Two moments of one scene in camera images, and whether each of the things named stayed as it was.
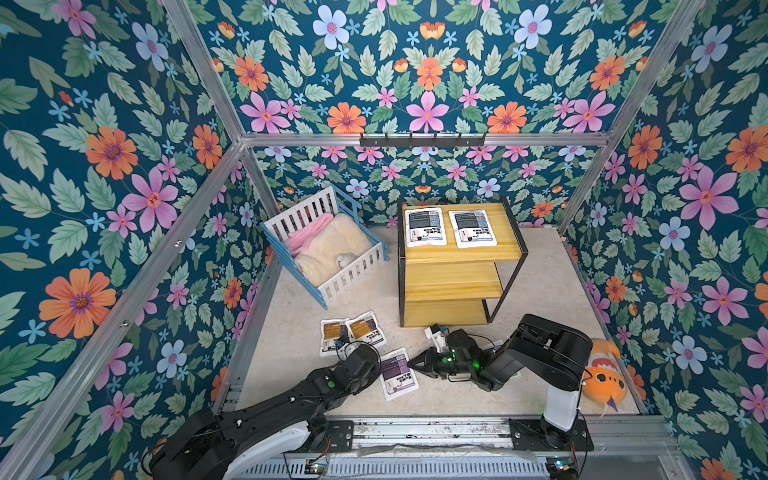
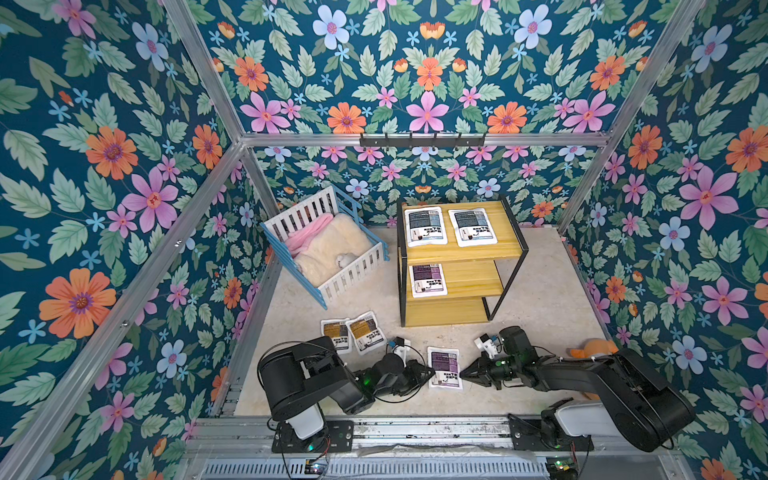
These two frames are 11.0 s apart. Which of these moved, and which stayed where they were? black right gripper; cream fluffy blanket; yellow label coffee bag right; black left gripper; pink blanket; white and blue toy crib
Moved: black right gripper; black left gripper
Stayed: white and blue toy crib; yellow label coffee bag right; cream fluffy blanket; pink blanket
